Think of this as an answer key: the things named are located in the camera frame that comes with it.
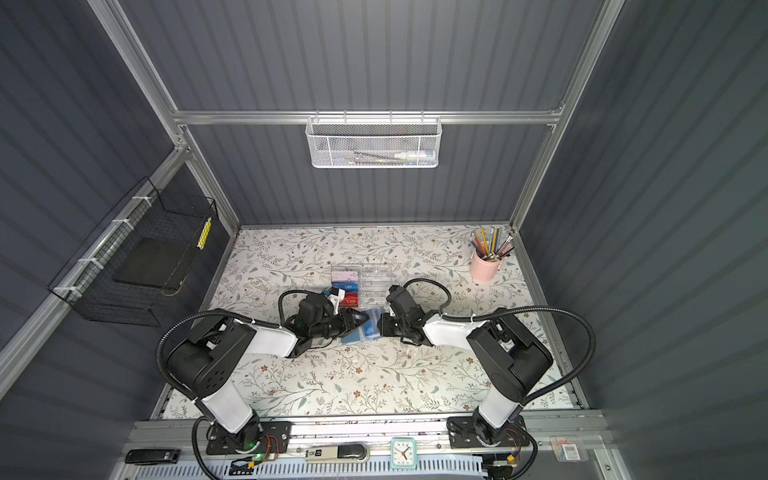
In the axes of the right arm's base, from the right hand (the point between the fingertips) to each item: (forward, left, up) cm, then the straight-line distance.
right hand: (382, 326), depth 91 cm
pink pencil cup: (+19, -34, +3) cm, 40 cm away
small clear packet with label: (-32, -45, 0) cm, 55 cm away
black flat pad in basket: (+5, +57, +27) cm, 63 cm away
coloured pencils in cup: (+25, -37, +9) cm, 45 cm away
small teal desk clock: (-33, -6, +1) cm, 33 cm away
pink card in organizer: (+15, +13, +6) cm, 20 cm away
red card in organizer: (+9, +10, +1) cm, 14 cm away
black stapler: (-34, +53, +3) cm, 63 cm away
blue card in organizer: (+12, +11, +4) cm, 17 cm away
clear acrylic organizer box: (+15, +7, 0) cm, 16 cm away
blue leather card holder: (-2, +4, +2) cm, 5 cm away
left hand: (+1, +4, +3) cm, 5 cm away
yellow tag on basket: (+16, +49, +26) cm, 58 cm away
